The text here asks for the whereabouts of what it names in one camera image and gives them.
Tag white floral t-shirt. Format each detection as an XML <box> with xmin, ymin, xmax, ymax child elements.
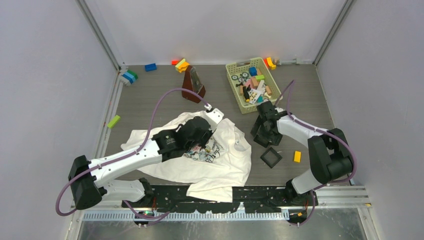
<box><xmin>139</xmin><ymin>118</ymin><xmax>252</xmax><ymax>197</ymax></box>

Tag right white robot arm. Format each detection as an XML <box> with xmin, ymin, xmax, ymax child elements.
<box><xmin>250</xmin><ymin>101</ymin><xmax>355</xmax><ymax>205</ymax></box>

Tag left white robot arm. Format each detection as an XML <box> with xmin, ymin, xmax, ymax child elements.
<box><xmin>68</xmin><ymin>116</ymin><xmax>214</xmax><ymax>210</ymax></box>

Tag yellow toy brick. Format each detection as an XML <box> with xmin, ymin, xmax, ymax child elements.
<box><xmin>293</xmin><ymin>151</ymin><xmax>302</xmax><ymax>163</ymax></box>

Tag green plastic basket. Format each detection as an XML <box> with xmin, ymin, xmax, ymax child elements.
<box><xmin>225</xmin><ymin>57</ymin><xmax>282</xmax><ymax>114</ymax></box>

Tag brown wooden metronome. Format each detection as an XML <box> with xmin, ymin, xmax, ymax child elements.
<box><xmin>181</xmin><ymin>65</ymin><xmax>206</xmax><ymax>104</ymax></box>

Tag blue toy brick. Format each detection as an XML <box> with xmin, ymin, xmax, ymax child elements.
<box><xmin>144</xmin><ymin>63</ymin><xmax>157</xmax><ymax>72</ymax></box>

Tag lime green block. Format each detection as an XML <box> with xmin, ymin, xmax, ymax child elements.
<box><xmin>107</xmin><ymin>115</ymin><xmax>121</xmax><ymax>129</ymax></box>

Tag blue green stacked bricks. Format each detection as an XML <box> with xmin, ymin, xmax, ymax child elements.
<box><xmin>120</xmin><ymin>70</ymin><xmax>139</xmax><ymax>86</ymax></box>

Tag black square frame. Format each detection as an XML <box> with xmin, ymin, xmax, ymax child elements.
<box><xmin>260</xmin><ymin>147</ymin><xmax>283</xmax><ymax>169</ymax></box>

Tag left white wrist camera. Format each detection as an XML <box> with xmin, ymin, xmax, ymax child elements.
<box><xmin>203</xmin><ymin>103</ymin><xmax>224</xmax><ymax>132</ymax></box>

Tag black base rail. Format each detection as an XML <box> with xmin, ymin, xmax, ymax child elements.
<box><xmin>121</xmin><ymin>185</ymin><xmax>318</xmax><ymax>214</ymax></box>

